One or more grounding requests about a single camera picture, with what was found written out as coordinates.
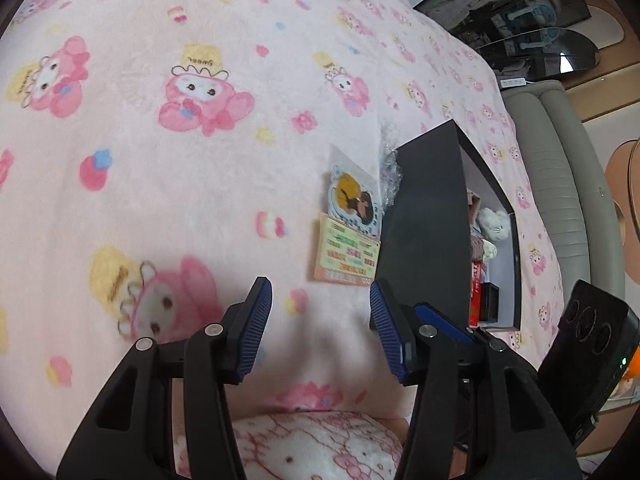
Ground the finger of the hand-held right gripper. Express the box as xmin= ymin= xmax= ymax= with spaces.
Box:
xmin=411 ymin=301 xmax=488 ymax=348

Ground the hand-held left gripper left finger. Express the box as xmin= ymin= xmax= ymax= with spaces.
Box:
xmin=56 ymin=276 xmax=274 ymax=480

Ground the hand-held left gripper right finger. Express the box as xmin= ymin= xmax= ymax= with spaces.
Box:
xmin=369 ymin=279 xmax=583 ymax=480

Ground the red envelope with gold print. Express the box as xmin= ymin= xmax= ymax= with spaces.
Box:
xmin=469 ymin=260 xmax=488 ymax=326

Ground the black storage box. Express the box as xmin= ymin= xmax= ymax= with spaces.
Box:
xmin=370 ymin=119 xmax=523 ymax=333

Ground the white plush toy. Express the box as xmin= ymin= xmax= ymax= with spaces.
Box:
xmin=472 ymin=206 xmax=512 ymax=262

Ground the figure sticker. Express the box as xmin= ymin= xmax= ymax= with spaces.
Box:
xmin=326 ymin=144 xmax=385 ymax=237

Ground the orange toy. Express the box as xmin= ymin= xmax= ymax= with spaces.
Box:
xmin=612 ymin=350 xmax=640 ymax=403

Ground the small black box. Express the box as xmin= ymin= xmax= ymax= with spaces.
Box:
xmin=479 ymin=282 xmax=501 ymax=322

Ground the hello kitty pillow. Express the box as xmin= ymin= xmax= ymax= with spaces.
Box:
xmin=172 ymin=409 xmax=407 ymax=480

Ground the tan round wooden object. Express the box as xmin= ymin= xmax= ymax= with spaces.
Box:
xmin=604 ymin=140 xmax=640 ymax=281

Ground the clear crinkled plastic wrap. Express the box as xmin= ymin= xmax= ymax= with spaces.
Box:
xmin=377 ymin=122 xmax=405 ymax=207

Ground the grey padded sofa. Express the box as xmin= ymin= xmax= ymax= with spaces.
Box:
xmin=501 ymin=79 xmax=623 ymax=311

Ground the pink cartoon printed blanket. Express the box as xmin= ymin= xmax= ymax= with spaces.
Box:
xmin=0 ymin=0 xmax=568 ymax=480

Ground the black glass table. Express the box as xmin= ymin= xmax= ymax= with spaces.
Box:
xmin=414 ymin=0 xmax=601 ymax=82

